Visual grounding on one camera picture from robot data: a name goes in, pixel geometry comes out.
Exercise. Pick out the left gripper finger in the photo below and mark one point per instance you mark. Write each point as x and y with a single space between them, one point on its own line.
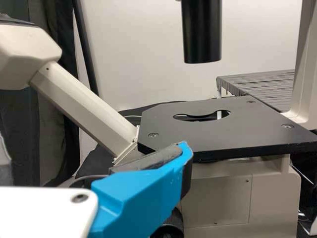
138 193

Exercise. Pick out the cream microscope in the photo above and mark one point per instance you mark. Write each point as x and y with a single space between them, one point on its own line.
223 131

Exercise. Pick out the black platform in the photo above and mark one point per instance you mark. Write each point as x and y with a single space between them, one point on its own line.
260 86

